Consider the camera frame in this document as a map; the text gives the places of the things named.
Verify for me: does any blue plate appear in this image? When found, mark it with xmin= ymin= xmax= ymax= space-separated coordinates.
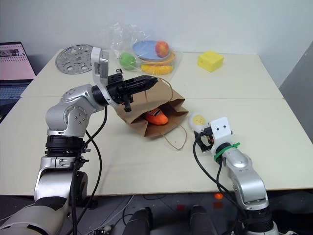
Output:
xmin=132 ymin=40 xmax=170 ymax=62

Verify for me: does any dark rounded shape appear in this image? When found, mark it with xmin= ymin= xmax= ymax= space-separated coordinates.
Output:
xmin=189 ymin=205 xmax=219 ymax=235
xmin=125 ymin=207 xmax=154 ymax=235

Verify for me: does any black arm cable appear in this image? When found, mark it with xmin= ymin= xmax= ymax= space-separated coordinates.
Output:
xmin=192 ymin=139 xmax=247 ymax=222
xmin=70 ymin=104 xmax=109 ymax=235

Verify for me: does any white egg plush toy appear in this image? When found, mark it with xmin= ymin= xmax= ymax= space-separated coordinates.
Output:
xmin=188 ymin=112 xmax=206 ymax=132

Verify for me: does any white floor cable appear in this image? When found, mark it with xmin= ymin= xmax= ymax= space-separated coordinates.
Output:
xmin=96 ymin=195 xmax=135 ymax=235

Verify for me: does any yellow banana toy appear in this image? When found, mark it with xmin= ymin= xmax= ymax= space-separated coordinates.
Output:
xmin=140 ymin=64 xmax=173 ymax=76

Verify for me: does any clear plastic bag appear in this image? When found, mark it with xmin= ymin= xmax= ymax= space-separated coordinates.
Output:
xmin=102 ymin=21 xmax=183 ymax=79

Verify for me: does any green apple toy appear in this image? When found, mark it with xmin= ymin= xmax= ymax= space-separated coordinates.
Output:
xmin=119 ymin=52 xmax=137 ymax=71

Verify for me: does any yellow cheese block toy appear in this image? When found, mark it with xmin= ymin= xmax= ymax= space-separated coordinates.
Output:
xmin=197 ymin=49 xmax=225 ymax=73

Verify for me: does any red yellow apple toy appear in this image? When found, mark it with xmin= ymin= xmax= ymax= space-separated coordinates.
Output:
xmin=155 ymin=40 xmax=170 ymax=58

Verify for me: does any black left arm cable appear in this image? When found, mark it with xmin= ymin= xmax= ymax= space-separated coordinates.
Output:
xmin=70 ymin=104 xmax=109 ymax=235

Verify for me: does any open laptop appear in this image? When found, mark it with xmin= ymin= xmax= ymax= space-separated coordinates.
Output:
xmin=0 ymin=41 xmax=37 ymax=118

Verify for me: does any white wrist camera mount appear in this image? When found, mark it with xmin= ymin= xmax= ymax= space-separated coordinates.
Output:
xmin=90 ymin=47 xmax=116 ymax=109
xmin=209 ymin=117 xmax=233 ymax=158

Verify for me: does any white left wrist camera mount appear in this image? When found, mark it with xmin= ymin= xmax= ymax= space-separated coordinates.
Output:
xmin=90 ymin=47 xmax=116 ymax=109

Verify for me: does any brown paper bag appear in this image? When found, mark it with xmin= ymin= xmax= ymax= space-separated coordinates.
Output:
xmin=111 ymin=77 xmax=190 ymax=151

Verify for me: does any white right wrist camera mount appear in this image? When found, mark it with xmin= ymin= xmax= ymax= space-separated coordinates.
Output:
xmin=209 ymin=117 xmax=233 ymax=158

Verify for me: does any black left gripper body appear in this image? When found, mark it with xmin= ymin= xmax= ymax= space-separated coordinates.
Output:
xmin=106 ymin=68 xmax=134 ymax=113

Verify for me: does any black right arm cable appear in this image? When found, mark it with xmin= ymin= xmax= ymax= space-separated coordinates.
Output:
xmin=192 ymin=139 xmax=247 ymax=222

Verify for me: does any orange plush toy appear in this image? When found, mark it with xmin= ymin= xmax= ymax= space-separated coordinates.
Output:
xmin=142 ymin=108 xmax=169 ymax=125

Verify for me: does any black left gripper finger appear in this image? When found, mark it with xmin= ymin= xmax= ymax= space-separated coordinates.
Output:
xmin=123 ymin=83 xmax=155 ymax=95
xmin=123 ymin=75 xmax=158 ymax=87

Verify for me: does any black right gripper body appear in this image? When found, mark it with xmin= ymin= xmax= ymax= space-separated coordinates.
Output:
xmin=194 ymin=125 xmax=216 ymax=153

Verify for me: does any perforated metal disc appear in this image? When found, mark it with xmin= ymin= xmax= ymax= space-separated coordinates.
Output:
xmin=55 ymin=44 xmax=95 ymax=74

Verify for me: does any green zip tie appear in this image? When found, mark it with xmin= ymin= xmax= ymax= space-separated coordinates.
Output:
xmin=213 ymin=142 xmax=242 ymax=163

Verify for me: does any orange rimmed plate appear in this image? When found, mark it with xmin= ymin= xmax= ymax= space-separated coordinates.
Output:
xmin=138 ymin=49 xmax=177 ymax=67

